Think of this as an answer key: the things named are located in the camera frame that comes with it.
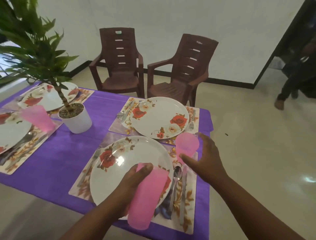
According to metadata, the purple cloth table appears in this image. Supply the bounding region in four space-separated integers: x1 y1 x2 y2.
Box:
0 83 214 240

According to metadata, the green plant with white pot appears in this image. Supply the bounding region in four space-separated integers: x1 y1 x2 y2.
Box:
0 0 92 135

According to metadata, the person's left hand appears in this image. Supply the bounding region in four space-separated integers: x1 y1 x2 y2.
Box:
112 162 154 219

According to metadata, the stack of pink cups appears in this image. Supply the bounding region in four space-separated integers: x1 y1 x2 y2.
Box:
127 162 169 230

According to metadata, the pink plastic cup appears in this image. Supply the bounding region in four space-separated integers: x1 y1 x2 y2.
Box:
174 132 200 165
19 105 56 133

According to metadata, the steel fork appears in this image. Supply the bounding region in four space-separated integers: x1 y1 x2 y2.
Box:
77 147 102 188
189 110 197 132

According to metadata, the dark wooden door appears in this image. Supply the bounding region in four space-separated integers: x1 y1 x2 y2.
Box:
254 0 316 89

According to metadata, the brown plastic chair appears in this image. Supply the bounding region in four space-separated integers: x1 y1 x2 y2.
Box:
147 34 219 107
89 27 145 98

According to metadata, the person's right forearm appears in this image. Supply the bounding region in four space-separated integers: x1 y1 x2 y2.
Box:
210 173 306 240

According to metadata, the person's right hand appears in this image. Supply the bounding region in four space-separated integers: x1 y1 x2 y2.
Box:
178 133 229 185

